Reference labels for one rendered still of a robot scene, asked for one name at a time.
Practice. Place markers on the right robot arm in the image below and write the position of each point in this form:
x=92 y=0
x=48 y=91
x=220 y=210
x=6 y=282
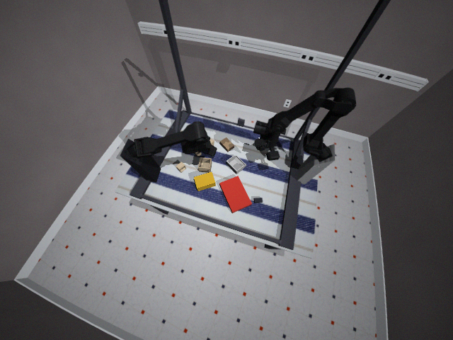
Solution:
x=188 y=138

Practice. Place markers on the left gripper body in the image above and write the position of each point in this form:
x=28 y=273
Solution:
x=272 y=155

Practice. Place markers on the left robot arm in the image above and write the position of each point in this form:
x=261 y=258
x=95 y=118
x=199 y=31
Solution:
x=343 y=103

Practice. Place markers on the red flat rectangular slab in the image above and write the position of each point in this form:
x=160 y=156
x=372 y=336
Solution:
x=235 y=194

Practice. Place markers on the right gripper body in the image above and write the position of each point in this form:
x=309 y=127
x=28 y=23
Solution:
x=212 y=150

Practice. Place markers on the yellow block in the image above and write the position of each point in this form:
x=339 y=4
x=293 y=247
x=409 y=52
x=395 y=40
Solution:
x=204 y=181

